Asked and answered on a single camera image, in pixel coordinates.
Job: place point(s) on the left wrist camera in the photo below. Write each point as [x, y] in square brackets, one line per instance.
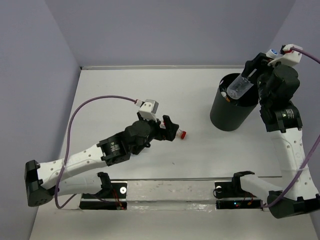
[148, 109]

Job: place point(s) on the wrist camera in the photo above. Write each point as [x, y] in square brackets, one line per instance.
[288, 55]
[148, 109]

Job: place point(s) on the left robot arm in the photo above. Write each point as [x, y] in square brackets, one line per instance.
[47, 181]

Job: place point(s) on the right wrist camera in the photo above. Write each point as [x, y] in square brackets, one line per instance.
[288, 55]

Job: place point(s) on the red cap bottle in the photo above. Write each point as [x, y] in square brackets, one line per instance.
[179, 134]

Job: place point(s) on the clear unlabeled bottle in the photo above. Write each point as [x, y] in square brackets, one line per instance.
[240, 85]

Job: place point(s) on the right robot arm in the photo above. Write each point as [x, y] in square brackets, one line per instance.
[298, 194]

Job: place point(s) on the orange juice bottle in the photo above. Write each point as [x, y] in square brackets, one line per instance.
[225, 96]

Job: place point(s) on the black cylindrical bin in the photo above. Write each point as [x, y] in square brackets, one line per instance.
[228, 116]

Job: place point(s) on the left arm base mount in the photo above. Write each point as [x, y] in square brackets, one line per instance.
[112, 195]

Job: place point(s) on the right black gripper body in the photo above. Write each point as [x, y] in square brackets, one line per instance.
[263, 91]

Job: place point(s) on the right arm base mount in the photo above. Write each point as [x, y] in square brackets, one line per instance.
[230, 196]

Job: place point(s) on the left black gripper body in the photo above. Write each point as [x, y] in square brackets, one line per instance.
[156, 133]

